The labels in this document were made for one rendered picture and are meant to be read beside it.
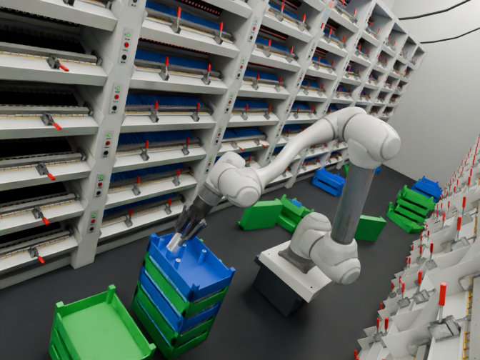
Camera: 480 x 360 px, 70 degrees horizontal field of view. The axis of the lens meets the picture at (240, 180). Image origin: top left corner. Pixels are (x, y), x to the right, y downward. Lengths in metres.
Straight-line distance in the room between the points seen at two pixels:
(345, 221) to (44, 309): 1.26
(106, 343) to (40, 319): 0.36
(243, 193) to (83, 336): 0.71
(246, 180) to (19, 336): 0.99
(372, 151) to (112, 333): 1.11
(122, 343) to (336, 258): 0.91
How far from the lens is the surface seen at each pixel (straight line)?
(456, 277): 0.81
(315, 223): 1.70
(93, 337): 1.34
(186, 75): 1.64
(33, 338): 1.54
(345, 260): 1.59
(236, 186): 1.09
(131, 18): 1.33
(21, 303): 1.65
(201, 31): 1.66
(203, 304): 1.36
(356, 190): 1.44
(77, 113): 1.39
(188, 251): 1.47
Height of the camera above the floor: 1.23
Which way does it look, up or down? 24 degrees down
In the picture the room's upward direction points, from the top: 21 degrees clockwise
